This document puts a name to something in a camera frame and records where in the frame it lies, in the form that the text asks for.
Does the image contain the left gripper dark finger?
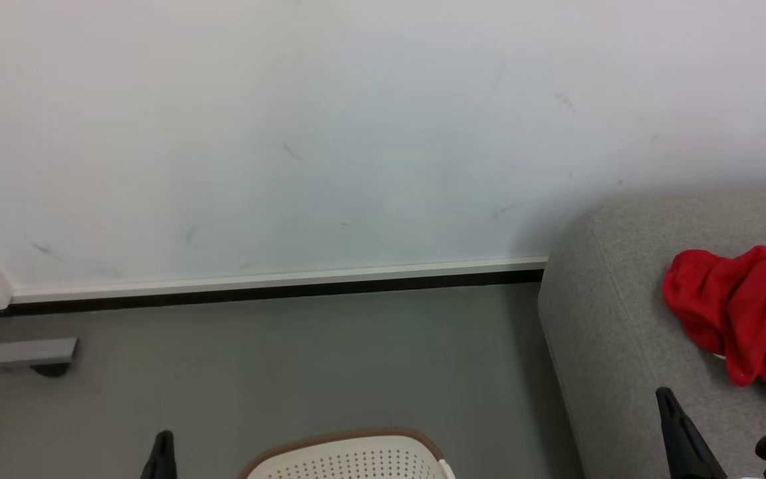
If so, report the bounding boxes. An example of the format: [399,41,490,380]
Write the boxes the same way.
[140,430,178,479]

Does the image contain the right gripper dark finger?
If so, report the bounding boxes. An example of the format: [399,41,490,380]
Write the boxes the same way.
[655,387,729,479]

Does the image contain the red white shorts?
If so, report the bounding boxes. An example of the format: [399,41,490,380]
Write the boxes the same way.
[662,242,766,414]

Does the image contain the white perforated laundry basket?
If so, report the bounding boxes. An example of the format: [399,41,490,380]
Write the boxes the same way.
[237,428,456,479]

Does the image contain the grey fabric sofa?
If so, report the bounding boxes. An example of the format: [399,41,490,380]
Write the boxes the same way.
[537,188,766,479]

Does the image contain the white black baseboard strip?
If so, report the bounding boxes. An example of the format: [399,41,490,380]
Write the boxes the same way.
[0,255,549,319]

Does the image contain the grey metal floor bracket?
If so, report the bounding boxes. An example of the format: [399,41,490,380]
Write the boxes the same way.
[0,337,80,379]

